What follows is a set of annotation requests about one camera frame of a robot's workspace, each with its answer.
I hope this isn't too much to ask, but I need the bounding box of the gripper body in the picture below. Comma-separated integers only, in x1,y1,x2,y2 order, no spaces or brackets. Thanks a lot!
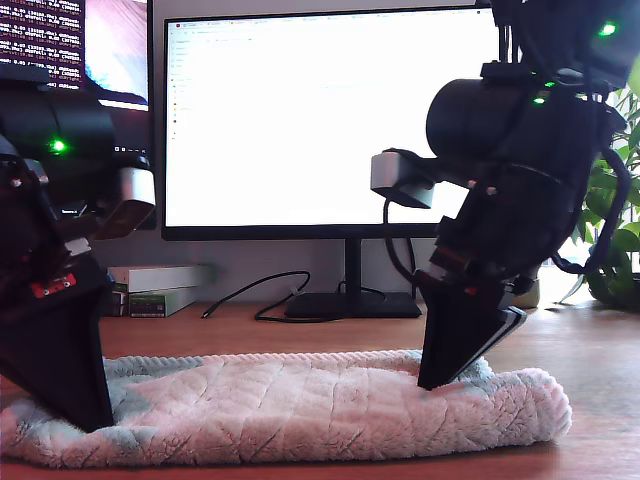
413,167,584,296

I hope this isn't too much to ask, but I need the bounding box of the pale fluffy tea towel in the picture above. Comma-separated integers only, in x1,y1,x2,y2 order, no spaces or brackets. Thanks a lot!
0,349,574,470

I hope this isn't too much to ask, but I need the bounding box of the amber glass jar grey base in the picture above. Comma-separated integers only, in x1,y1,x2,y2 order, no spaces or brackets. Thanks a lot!
514,277,542,309

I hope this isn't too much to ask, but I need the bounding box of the green-labelled grey box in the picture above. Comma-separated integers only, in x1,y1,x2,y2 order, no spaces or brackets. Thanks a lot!
112,287,201,319

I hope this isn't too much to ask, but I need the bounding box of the green houseplant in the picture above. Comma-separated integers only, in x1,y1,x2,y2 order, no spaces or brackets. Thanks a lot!
554,74,640,307

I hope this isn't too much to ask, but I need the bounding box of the long white box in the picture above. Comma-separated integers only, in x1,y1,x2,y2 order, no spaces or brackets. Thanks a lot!
107,264,219,294

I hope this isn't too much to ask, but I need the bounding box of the dark-screen computer monitor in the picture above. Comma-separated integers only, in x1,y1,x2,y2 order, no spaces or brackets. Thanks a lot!
0,0,159,232

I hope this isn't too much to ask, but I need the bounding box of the white-screen computer monitor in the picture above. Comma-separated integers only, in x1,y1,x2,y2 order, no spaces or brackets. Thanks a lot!
160,3,501,321

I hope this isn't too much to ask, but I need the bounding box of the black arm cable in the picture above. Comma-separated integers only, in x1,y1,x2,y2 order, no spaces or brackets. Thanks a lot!
549,144,634,275

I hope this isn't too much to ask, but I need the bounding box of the black camera cable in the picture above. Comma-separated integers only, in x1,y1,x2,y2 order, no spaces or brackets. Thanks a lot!
382,197,419,281

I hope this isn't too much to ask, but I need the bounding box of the black USB cable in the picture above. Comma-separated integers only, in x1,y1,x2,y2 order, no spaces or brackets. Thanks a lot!
202,271,314,324

